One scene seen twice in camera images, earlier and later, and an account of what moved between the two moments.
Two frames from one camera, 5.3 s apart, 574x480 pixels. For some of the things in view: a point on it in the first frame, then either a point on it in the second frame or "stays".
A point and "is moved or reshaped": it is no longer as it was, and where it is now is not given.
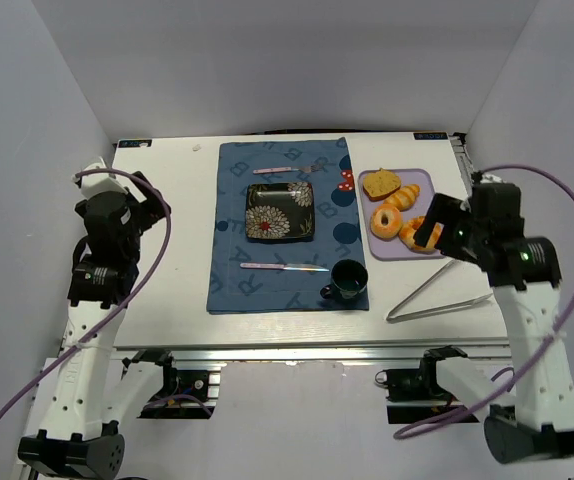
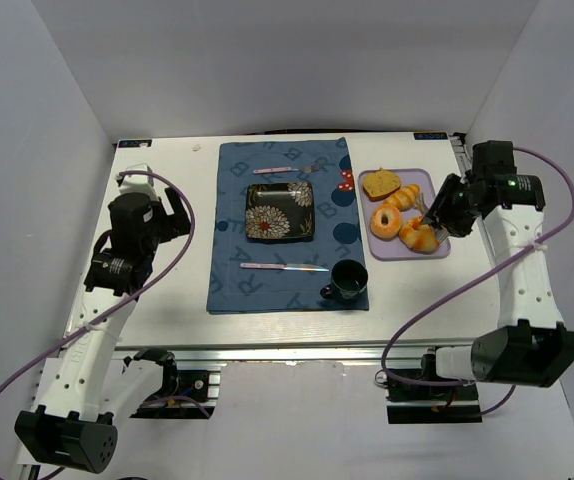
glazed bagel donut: x=386 y=222 stays
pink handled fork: x=308 y=169 stays
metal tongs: x=436 y=308 is moved or reshaped
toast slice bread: x=380 y=184 stays
